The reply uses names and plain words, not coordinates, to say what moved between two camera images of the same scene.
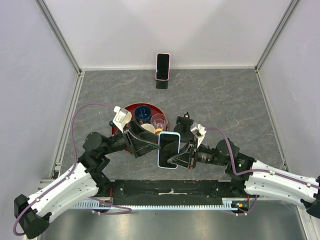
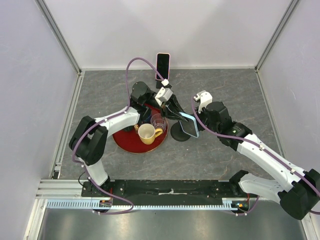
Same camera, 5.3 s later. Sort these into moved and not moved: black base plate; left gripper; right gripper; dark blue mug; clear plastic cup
Moved: right gripper; left gripper
Not moved: clear plastic cup; black base plate; dark blue mug
